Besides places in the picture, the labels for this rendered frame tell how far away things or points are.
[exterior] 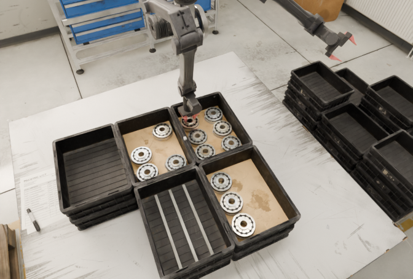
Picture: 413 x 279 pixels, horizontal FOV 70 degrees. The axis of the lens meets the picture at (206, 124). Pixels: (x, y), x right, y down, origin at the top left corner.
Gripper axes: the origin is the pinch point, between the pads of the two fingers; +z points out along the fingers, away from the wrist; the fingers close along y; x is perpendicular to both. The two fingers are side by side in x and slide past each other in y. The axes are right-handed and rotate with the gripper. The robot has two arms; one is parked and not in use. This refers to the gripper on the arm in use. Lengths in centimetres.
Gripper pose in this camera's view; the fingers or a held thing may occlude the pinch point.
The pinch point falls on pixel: (189, 119)
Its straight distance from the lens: 159.3
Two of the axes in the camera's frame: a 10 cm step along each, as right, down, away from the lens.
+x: -5.1, -6.7, 5.5
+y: 8.6, -3.8, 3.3
